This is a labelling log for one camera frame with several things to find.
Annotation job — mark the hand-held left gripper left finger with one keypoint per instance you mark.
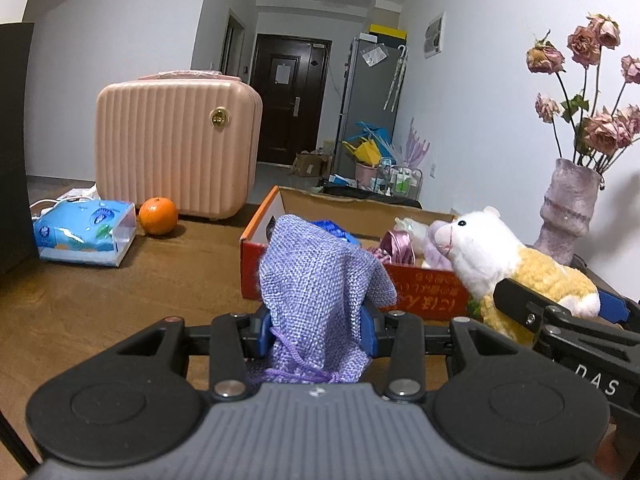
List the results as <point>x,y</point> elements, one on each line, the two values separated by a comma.
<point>261,332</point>

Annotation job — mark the white folded umbrella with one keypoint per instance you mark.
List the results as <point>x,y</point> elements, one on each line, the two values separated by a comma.
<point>395,77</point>

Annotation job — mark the white and yellow plush toy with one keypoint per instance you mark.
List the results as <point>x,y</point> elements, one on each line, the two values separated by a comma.
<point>480,255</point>

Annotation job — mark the orange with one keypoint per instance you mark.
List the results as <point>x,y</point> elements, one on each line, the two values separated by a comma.
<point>158,216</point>

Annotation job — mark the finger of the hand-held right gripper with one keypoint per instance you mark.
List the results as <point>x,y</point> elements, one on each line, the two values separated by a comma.
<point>612,306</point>
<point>520,305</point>

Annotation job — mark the black paper bag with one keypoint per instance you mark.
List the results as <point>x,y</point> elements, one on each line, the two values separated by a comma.
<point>12,160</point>

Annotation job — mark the dark brown entrance door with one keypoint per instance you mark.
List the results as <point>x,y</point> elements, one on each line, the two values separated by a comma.
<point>280,120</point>

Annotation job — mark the yellow box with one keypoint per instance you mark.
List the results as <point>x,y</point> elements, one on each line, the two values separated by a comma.
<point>387,31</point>

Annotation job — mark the dried rose bouquet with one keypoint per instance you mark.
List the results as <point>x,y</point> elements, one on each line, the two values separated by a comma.
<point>602,132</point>

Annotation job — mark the pink bucket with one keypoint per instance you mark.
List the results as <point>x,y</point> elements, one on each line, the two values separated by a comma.
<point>365,172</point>

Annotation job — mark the white paper notice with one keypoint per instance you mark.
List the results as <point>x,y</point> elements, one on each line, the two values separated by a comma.
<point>282,73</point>

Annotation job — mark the brown cardboard box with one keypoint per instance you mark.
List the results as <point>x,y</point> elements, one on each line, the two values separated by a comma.
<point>310,165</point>

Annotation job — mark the blue and yellow plastic pile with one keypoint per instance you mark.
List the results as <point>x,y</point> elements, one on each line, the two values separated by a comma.
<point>367,149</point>

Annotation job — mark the trolley with bottles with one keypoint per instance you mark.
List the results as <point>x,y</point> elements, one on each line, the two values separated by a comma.
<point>400,180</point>

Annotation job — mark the red cardboard box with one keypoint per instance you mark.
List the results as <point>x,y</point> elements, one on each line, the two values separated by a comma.
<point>425,296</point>

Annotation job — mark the purple feather wall decoration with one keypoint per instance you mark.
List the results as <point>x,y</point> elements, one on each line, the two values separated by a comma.
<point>416,147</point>

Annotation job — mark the pink ribbed suitcase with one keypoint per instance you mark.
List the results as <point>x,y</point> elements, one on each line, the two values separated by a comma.
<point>170,150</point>

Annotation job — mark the blue tissue pack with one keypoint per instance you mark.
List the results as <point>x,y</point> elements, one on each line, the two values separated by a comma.
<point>80,232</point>

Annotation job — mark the mauve textured vase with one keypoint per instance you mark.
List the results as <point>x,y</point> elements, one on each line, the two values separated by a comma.
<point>567,210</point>

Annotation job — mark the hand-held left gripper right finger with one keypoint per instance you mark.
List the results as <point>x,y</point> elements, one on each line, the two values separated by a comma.
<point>368,332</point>

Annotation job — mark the white wall panel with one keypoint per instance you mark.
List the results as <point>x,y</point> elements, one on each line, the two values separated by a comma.
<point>434,35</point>

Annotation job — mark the grey refrigerator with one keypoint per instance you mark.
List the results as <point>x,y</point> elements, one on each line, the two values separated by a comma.
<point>360,105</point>

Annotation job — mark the clear plastic bag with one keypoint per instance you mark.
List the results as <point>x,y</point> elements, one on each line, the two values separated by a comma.
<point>375,56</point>

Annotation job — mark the dark side door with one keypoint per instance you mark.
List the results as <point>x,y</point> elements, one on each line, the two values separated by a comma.
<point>232,45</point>

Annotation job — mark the blue handkerchief packet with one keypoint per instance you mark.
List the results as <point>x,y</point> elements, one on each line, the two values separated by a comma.
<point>335,231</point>

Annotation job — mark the mauve satin pouch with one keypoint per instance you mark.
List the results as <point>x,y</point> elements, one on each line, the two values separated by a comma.
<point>397,246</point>

